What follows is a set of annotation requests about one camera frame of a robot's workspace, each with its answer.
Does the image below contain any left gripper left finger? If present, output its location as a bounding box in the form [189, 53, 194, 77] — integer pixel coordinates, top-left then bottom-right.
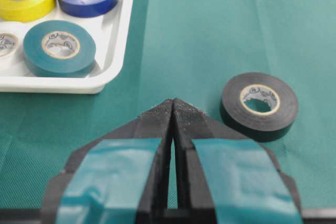
[41, 99, 173, 223]

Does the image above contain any green tape roll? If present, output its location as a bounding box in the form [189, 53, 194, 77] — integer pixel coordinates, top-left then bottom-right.
[23, 20, 96, 78]

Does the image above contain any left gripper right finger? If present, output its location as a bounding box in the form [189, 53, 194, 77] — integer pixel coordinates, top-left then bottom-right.
[173, 99, 302, 223]

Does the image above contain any black tape roll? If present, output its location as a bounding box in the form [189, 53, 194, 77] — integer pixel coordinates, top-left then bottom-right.
[221, 72, 299, 142]

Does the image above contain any white plastic case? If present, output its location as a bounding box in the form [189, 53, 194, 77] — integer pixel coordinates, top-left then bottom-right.
[1, 0, 133, 94]

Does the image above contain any white tape roll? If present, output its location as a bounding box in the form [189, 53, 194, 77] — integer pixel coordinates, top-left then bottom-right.
[1, 32, 29, 77]

